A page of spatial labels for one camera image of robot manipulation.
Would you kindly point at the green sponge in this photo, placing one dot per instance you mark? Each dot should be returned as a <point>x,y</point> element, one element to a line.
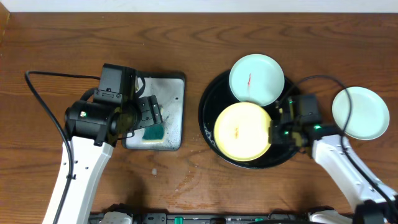
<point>154,133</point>

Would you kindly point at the yellow plate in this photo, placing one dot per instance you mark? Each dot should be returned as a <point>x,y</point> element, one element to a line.
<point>241,131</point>

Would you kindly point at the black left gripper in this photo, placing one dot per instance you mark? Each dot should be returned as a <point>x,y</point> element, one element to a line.
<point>148,112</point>

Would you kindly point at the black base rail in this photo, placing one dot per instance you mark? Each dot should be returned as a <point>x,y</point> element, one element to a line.
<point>163,218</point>

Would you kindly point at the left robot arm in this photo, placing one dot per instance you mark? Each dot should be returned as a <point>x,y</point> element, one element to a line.
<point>92,131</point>

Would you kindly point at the round black tray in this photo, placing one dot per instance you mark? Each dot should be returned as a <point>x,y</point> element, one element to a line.
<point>217,97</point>

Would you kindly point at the mint green plate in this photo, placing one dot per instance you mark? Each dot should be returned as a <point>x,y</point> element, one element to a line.
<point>256,78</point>
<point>369,115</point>

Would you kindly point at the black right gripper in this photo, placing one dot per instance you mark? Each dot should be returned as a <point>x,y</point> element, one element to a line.
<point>273,137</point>

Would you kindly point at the black rectangular soapy tray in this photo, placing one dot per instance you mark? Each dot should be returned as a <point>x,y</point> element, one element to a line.
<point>169,90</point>

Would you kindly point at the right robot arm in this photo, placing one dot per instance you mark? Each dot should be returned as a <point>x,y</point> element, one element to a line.
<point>372,201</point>

